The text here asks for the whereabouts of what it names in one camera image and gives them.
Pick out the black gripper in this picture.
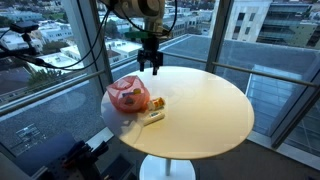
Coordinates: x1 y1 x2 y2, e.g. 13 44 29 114
137 36 163 75

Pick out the pink plastic bag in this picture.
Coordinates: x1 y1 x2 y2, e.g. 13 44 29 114
106 75 150 113

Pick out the blue container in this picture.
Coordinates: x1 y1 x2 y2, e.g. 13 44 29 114
122 92 134 105

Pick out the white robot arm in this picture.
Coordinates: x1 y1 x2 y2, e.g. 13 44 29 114
101 0 170 75

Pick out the yellow-lidded brown bottle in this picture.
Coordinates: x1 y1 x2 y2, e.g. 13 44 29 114
133 88 141 95

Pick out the orange pill bottle white cap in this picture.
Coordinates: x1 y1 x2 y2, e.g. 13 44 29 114
147 97 165 111

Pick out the round white table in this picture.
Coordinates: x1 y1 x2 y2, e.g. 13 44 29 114
101 66 254 180

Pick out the dark equipment cart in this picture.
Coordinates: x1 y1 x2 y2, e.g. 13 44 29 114
19 131 138 180

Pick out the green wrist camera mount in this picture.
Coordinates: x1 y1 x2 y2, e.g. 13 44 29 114
125 31 156 39

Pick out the black camera on stand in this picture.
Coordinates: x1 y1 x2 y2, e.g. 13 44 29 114
0 21 45 66

